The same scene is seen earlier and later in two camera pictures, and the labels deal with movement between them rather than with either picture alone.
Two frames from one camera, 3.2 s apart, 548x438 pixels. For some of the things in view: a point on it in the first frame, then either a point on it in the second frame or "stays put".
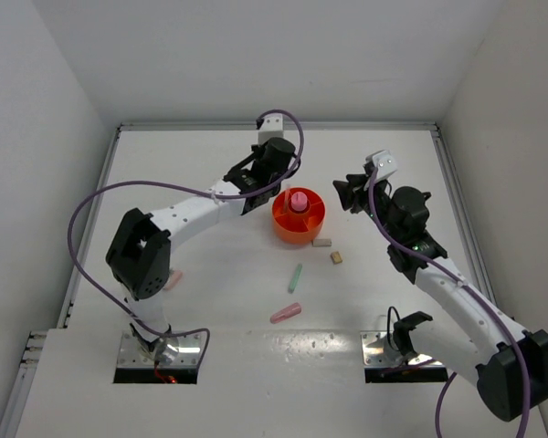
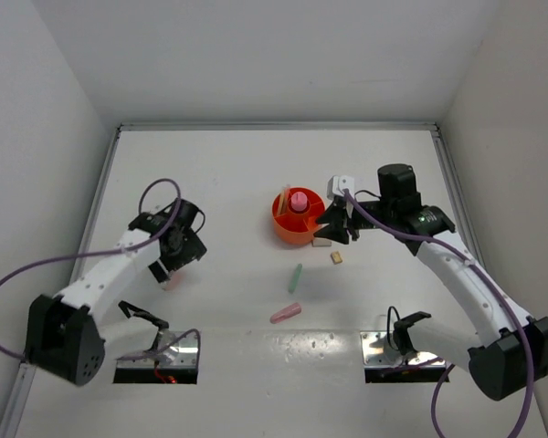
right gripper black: (351, 193) -> (341, 221)
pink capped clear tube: (299, 201) stays put
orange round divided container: (299, 226) stays put
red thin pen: (287, 196) stays put
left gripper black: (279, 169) -> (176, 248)
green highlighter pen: (295, 278) stays put
